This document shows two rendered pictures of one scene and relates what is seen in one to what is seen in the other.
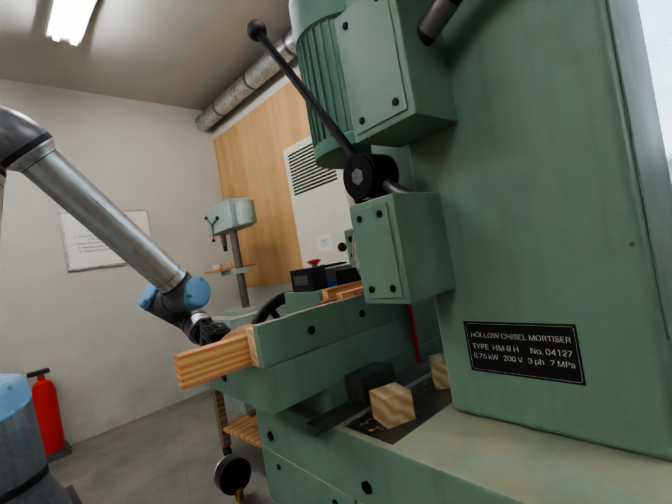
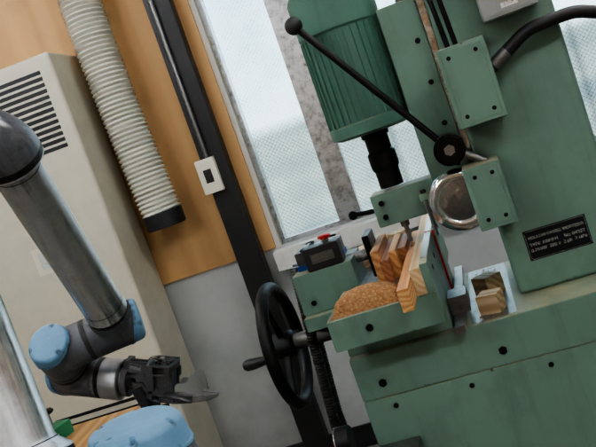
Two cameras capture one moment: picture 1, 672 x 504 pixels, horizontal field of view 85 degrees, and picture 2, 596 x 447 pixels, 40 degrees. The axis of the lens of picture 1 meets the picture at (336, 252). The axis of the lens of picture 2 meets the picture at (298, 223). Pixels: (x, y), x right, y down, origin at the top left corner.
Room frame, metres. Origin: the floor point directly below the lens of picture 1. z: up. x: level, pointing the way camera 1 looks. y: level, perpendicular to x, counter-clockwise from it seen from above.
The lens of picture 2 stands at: (-0.58, 1.12, 1.24)
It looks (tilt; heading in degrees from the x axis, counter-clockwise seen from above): 6 degrees down; 324
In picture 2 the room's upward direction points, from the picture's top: 19 degrees counter-clockwise
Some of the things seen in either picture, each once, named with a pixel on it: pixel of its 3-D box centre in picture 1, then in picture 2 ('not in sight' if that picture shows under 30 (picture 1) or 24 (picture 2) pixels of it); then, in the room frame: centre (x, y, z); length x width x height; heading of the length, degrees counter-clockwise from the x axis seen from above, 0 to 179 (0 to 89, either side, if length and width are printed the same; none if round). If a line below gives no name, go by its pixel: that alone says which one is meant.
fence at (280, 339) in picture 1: (406, 298); (432, 244); (0.66, -0.11, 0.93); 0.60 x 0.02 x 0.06; 130
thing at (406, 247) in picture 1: (401, 248); (489, 192); (0.44, -0.08, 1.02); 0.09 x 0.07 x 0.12; 130
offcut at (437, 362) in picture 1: (446, 370); (488, 284); (0.57, -0.14, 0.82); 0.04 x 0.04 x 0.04; 82
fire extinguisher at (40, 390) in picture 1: (46, 413); not in sight; (2.52, 2.14, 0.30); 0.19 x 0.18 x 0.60; 44
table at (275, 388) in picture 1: (356, 326); (375, 289); (0.77, -0.02, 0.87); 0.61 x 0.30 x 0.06; 130
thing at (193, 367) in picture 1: (349, 316); (413, 264); (0.62, 0.00, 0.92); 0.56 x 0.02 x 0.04; 130
